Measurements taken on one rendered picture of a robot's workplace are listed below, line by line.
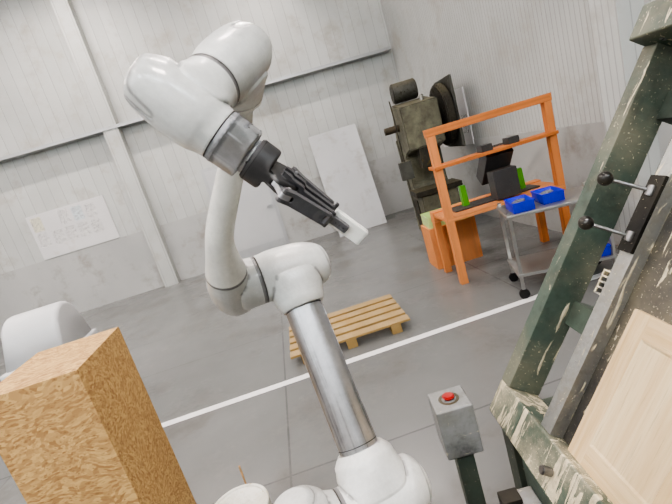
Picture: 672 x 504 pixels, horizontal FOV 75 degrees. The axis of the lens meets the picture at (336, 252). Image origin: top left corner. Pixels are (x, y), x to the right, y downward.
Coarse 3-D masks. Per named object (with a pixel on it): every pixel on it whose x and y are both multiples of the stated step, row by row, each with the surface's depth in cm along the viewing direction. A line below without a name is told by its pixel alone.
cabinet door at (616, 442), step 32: (640, 320) 103; (640, 352) 101; (608, 384) 107; (640, 384) 98; (608, 416) 105; (640, 416) 96; (576, 448) 111; (608, 448) 102; (640, 448) 94; (608, 480) 99; (640, 480) 92
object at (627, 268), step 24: (648, 240) 108; (624, 264) 110; (624, 288) 110; (600, 312) 113; (600, 336) 113; (576, 360) 117; (576, 384) 116; (552, 408) 121; (576, 408) 117; (552, 432) 119
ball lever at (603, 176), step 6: (600, 174) 111; (606, 174) 110; (612, 174) 110; (600, 180) 111; (606, 180) 110; (612, 180) 110; (618, 180) 110; (630, 186) 109; (636, 186) 108; (642, 186) 108; (648, 186) 107; (654, 186) 106; (648, 192) 107
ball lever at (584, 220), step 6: (582, 216) 114; (588, 216) 113; (582, 222) 113; (588, 222) 112; (582, 228) 113; (588, 228) 113; (600, 228) 112; (606, 228) 111; (618, 234) 111; (624, 234) 110; (630, 234) 109; (630, 240) 109
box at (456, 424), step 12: (432, 396) 146; (432, 408) 142; (444, 408) 138; (456, 408) 136; (468, 408) 136; (444, 420) 137; (456, 420) 137; (468, 420) 137; (444, 432) 138; (456, 432) 138; (468, 432) 138; (444, 444) 139; (456, 444) 139; (468, 444) 139; (480, 444) 139; (456, 456) 140
